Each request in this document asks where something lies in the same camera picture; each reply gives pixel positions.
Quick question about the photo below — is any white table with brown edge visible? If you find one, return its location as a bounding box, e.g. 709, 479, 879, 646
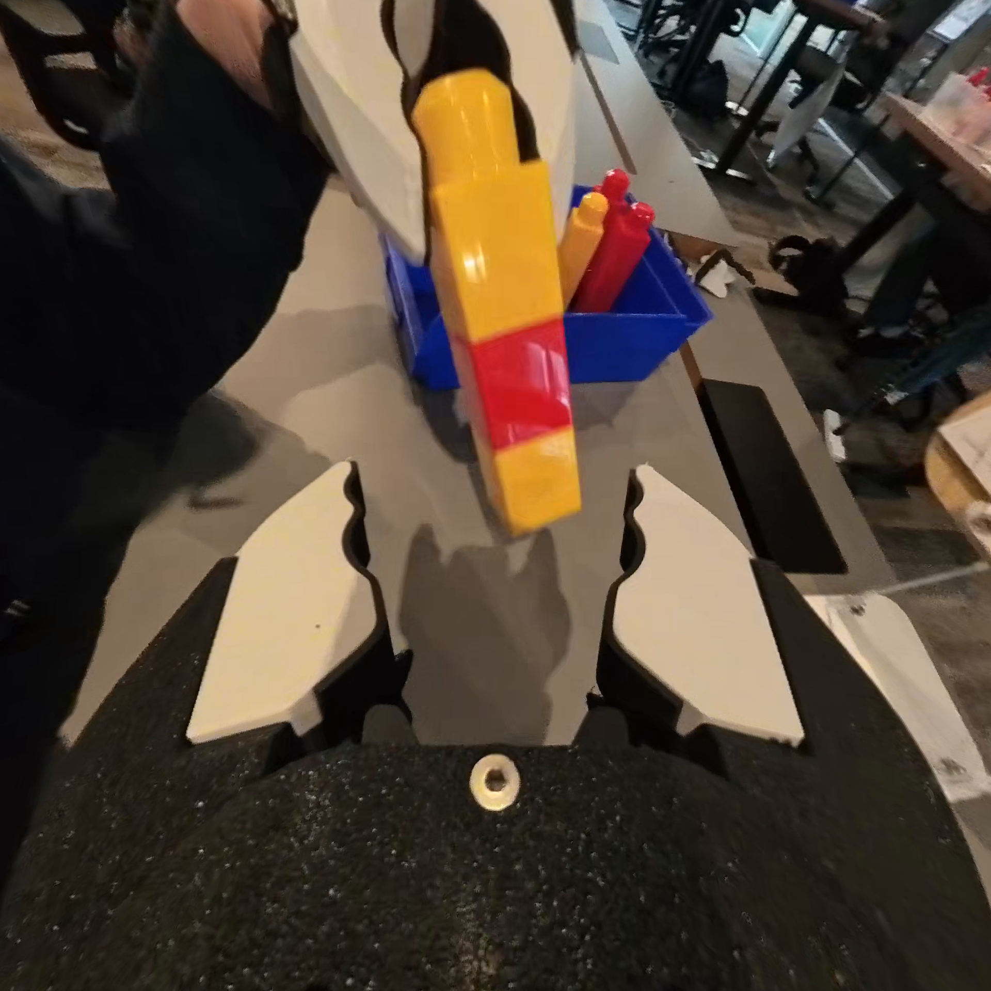
577, 0, 742, 246

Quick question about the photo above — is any person's left forearm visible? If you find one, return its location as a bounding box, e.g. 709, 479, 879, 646
0, 11, 335, 435

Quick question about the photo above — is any yellow mega block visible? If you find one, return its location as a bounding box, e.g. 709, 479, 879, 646
557, 191, 610, 308
410, 68, 565, 343
474, 428, 584, 538

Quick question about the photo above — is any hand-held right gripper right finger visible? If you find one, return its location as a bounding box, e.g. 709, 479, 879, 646
592, 463, 808, 748

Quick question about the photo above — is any clear plastic container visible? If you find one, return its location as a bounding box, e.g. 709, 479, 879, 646
925, 68, 991, 134

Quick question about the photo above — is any wooden table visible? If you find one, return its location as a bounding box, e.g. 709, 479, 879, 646
840, 91, 991, 257

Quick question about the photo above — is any blue plastic bin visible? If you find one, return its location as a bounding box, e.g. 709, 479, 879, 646
383, 184, 713, 390

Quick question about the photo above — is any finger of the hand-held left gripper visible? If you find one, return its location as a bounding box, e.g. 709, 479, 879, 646
290, 0, 435, 260
476, 0, 582, 167

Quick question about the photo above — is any person's black jacket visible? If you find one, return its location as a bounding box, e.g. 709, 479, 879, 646
0, 139, 257, 775

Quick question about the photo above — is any person's left hand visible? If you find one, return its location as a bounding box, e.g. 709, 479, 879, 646
172, 0, 274, 105

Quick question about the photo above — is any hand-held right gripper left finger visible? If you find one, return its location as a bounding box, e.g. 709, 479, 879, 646
186, 460, 413, 746

